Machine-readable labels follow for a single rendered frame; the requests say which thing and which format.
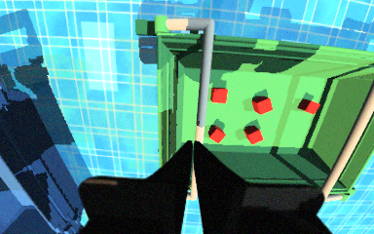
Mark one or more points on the small red block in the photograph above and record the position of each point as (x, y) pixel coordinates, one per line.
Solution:
(216, 134)
(219, 95)
(253, 135)
(308, 106)
(262, 104)

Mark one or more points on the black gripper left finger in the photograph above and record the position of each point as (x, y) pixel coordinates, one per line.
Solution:
(162, 195)

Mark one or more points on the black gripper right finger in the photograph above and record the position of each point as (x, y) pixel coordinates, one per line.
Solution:
(223, 195)

